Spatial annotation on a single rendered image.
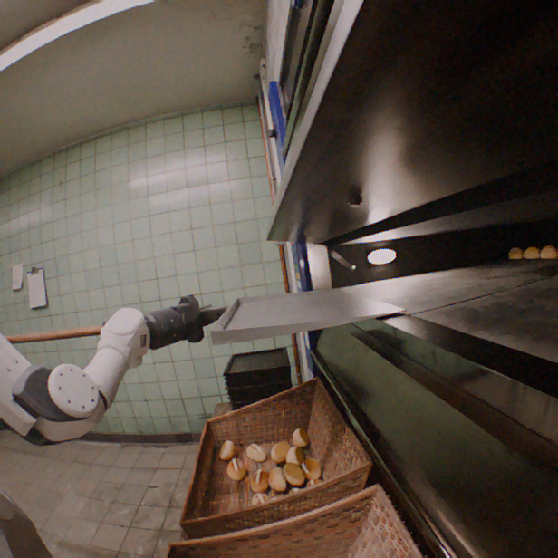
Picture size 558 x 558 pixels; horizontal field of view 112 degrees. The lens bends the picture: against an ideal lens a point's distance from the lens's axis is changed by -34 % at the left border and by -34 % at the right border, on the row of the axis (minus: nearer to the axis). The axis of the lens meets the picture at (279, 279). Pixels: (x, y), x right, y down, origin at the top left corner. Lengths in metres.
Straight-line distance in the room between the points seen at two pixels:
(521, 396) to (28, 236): 2.91
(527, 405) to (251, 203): 1.93
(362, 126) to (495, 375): 0.24
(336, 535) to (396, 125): 0.71
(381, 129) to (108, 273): 2.17
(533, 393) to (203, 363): 2.02
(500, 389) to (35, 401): 0.49
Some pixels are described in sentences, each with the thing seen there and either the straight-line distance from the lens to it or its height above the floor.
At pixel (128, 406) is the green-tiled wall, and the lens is 2.49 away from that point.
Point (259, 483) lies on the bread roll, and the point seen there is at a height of 0.63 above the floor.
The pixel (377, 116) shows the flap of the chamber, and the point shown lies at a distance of 0.19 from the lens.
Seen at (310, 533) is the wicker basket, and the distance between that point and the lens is 0.69.
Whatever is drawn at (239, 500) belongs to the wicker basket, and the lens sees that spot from 1.01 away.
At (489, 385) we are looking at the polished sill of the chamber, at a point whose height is 1.16.
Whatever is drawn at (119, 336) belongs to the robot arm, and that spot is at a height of 1.22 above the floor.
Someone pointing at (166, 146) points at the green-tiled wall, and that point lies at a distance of 2.27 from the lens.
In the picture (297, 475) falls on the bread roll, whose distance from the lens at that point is 0.98.
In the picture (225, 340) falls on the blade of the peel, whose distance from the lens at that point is 0.50.
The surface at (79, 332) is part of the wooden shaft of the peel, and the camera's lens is 0.95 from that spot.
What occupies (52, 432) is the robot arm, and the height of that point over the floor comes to 1.12.
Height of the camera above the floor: 1.30
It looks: 3 degrees down
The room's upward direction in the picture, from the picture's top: 8 degrees counter-clockwise
